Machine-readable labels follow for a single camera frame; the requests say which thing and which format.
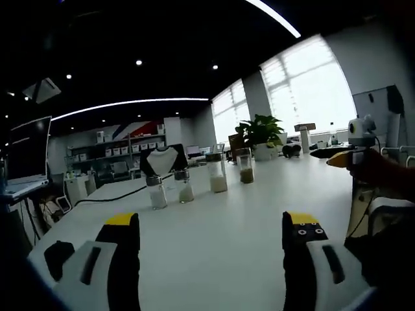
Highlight black table cable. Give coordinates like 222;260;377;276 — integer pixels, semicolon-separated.
75;172;173;205

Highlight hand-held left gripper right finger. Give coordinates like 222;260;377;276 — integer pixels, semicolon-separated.
281;211;379;311

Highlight small seasoning bottle white powder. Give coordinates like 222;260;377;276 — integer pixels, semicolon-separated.
146;174;169;211

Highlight tall seasoning bottle brown spice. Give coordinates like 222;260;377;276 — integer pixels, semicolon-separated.
236;148;255;185

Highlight small seasoning bottle cream grains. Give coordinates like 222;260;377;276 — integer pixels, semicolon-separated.
173;169;196;205

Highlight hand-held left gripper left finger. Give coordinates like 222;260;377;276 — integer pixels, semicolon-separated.
27;212;142;311

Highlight long ceiling light strip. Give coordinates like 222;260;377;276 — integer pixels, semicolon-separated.
244;0;302;40

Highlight storage shelf with white boxes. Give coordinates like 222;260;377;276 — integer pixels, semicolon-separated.
65;124;168;170

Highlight grey partition board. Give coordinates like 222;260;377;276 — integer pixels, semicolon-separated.
351;84;407;155

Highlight tall seasoning bottle white grains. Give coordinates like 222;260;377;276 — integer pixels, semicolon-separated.
205;152;229;194

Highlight cardboard box on white stand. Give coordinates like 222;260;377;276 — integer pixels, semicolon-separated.
293;122;316;154

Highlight curved ceiling light strip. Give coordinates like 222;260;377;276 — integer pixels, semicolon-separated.
50;97;210;122

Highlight white necklace bust black stand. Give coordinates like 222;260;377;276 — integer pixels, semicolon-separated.
139;143;189;179

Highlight ceiling air conditioner unit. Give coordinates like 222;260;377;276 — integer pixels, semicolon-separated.
21;76;63;105

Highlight dark round object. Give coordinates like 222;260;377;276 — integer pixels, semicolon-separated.
281;144;302;160

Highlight person's right hand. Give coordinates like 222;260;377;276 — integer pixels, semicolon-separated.
346;148;392;194

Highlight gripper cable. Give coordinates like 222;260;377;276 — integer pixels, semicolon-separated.
348;189;374;238

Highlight green potted plant white pot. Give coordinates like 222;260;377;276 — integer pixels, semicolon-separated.
235;113;287;162

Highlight open laptop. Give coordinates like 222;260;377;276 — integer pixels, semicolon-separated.
5;115;53;196

